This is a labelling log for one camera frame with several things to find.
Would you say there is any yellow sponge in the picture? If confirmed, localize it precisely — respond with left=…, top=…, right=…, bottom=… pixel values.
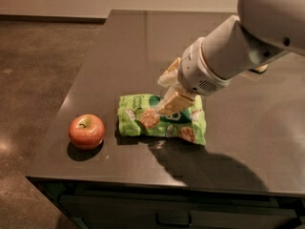
left=252, top=65, right=268, bottom=74

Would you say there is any red apple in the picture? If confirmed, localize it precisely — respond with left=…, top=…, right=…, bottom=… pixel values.
left=69, top=114, right=106, bottom=150

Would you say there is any green rice chip bag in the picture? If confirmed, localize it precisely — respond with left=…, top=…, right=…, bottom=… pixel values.
left=117, top=94, right=206, bottom=145

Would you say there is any dark cabinet drawer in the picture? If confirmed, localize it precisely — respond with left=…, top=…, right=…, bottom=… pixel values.
left=56, top=184, right=305, bottom=229

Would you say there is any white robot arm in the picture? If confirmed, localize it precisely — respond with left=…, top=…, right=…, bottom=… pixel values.
left=156, top=0, right=305, bottom=115

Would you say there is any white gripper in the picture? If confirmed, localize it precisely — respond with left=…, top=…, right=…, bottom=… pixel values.
left=156, top=37, right=231, bottom=115

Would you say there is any black drawer handle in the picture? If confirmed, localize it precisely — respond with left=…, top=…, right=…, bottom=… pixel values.
left=155, top=211, right=192, bottom=229

